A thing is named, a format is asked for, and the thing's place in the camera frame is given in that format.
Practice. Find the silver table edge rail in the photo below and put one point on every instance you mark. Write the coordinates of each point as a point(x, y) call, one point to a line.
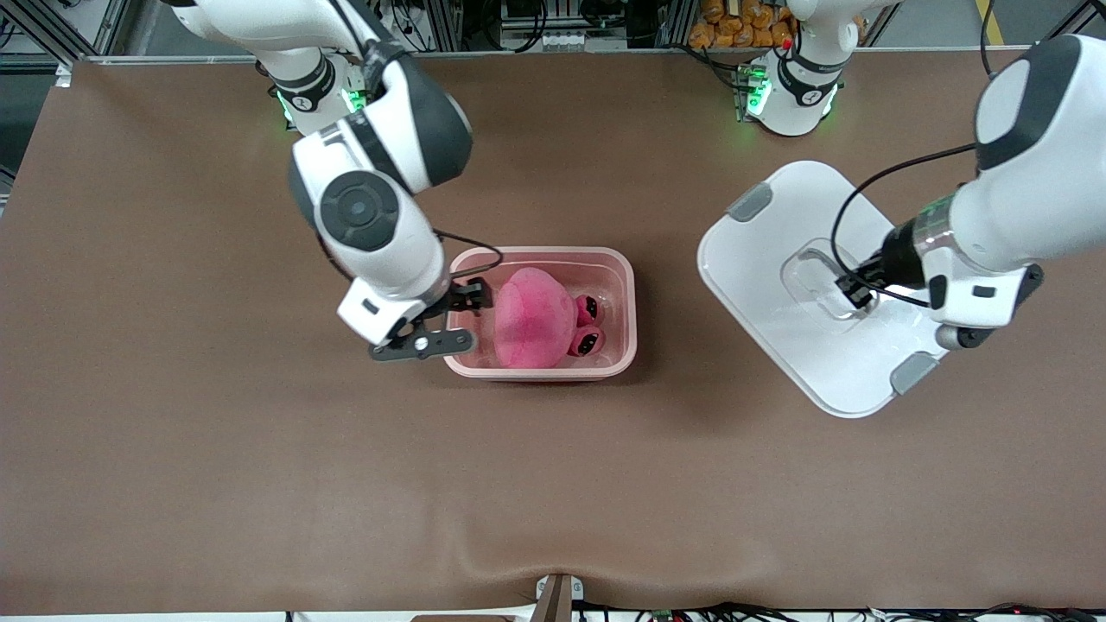
point(562, 53)

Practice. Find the white corner bracket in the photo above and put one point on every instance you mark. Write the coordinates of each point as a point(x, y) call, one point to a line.
point(63, 76)

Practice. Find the pink plush toy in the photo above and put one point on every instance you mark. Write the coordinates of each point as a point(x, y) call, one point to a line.
point(531, 320)

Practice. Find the brown table cover mat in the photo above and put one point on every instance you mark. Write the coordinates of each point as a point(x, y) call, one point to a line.
point(259, 475)

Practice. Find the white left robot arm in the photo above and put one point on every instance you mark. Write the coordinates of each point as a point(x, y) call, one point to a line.
point(1037, 216)

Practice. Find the aluminium frame strut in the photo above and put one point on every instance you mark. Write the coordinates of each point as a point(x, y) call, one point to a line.
point(1076, 22)
point(112, 26)

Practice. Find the black electronics rack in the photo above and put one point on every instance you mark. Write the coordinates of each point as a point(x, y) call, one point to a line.
point(518, 17)

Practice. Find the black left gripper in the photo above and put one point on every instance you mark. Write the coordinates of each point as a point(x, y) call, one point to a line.
point(899, 251)

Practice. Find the metal bracket with brown post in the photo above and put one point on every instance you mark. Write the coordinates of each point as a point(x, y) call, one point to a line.
point(557, 600)

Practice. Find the white box lid grey clips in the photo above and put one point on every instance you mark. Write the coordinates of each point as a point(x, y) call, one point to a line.
point(778, 259)

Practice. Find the pink plastic storage box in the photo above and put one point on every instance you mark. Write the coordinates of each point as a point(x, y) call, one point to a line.
point(536, 374)

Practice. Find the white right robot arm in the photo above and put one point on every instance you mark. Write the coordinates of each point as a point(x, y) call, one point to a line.
point(397, 268)

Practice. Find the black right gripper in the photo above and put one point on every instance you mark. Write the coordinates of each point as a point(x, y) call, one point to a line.
point(459, 298)

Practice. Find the orange lumpy items bag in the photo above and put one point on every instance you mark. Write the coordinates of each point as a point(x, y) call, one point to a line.
point(734, 26)

